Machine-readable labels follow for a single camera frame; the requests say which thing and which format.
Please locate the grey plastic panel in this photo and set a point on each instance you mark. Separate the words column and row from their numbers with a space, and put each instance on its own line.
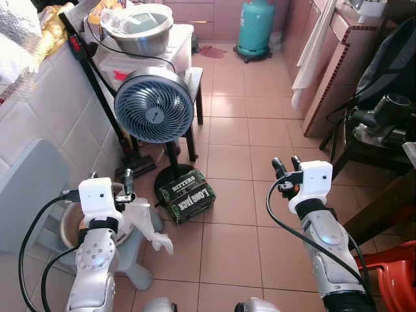
column 29, row 195

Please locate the white hanging cloth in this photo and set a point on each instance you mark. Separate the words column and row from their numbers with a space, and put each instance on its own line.
column 312, row 58

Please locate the grey plastic stool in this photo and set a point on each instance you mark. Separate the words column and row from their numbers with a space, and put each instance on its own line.
column 133, row 260

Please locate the red plastic stool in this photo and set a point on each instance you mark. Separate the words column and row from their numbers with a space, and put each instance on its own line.
column 396, row 279

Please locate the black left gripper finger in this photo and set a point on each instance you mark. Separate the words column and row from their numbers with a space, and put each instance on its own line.
column 93, row 175
column 128, row 182

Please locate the black stick vacuum cleaner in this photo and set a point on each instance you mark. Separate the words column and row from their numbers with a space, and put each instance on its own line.
column 133, row 166

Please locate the black side table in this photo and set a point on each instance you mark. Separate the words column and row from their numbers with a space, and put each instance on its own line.
column 197, row 81

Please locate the grey robot leg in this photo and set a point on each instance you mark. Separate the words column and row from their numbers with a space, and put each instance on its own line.
column 159, row 305
column 257, row 305

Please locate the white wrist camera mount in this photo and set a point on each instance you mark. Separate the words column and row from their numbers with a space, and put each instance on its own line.
column 315, row 182
column 99, row 198

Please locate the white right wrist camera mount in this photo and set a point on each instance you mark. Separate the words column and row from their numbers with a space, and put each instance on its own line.
column 315, row 182

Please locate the grey standing fan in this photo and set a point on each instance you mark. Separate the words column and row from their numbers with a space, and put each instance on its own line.
column 154, row 107

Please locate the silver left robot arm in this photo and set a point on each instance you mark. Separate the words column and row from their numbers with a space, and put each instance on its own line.
column 94, row 260

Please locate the brown wooden table leg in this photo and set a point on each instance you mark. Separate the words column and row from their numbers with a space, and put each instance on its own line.
column 383, row 208

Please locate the white plastic bag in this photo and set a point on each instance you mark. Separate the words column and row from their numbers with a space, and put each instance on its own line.
column 144, row 218

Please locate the silver foil bag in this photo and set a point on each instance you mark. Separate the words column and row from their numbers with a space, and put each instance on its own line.
column 19, row 32

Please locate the yellow plastic bag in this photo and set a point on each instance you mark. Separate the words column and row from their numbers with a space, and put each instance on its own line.
column 55, row 32

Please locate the teal gas cylinder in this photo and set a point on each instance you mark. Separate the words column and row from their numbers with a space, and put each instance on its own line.
column 255, row 29

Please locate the white boxy appliance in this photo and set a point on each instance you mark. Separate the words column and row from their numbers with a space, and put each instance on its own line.
column 143, row 65

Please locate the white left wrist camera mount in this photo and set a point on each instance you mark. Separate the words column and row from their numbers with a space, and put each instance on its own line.
column 99, row 198

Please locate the black handheld vacuum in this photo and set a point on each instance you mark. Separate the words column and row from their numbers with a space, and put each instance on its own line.
column 390, row 107

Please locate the dark wooden chair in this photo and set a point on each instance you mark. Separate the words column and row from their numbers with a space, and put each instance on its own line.
column 364, row 153

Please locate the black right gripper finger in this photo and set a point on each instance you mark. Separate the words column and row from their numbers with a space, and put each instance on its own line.
column 296, row 164
column 279, row 169

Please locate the grey right robot leg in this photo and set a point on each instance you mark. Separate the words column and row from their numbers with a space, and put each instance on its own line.
column 257, row 305

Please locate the large steel basin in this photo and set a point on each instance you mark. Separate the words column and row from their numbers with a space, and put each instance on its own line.
column 140, row 42

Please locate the grey left robot leg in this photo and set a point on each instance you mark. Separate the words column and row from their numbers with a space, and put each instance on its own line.
column 159, row 305

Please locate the dark printed cardboard box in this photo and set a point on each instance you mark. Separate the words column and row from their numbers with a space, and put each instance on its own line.
column 188, row 198

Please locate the brown cabinet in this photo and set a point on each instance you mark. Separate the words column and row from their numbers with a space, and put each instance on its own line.
column 344, row 58

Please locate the black backpack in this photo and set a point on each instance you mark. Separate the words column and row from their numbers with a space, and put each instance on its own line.
column 393, row 62

